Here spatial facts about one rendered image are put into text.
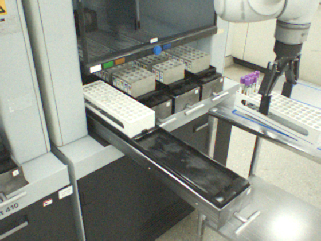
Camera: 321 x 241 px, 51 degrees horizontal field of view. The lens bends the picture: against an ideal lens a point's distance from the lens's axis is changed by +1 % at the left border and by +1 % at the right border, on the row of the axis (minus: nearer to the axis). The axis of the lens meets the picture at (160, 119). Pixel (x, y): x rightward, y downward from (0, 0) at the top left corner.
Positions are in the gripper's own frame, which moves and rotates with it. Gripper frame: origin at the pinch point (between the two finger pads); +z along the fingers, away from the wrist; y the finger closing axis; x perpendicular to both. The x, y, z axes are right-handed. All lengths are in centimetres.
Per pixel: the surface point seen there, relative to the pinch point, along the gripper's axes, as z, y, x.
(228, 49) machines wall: 72, 179, 162
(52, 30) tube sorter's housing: -24, -53, 38
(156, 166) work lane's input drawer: 7.1, -43.5, 5.8
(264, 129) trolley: 5.4, -7.8, -2.9
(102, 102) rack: 1, -42, 35
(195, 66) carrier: 2.5, 3.8, 39.6
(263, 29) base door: 45, 185, 130
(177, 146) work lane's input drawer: 7.0, -33.0, 8.9
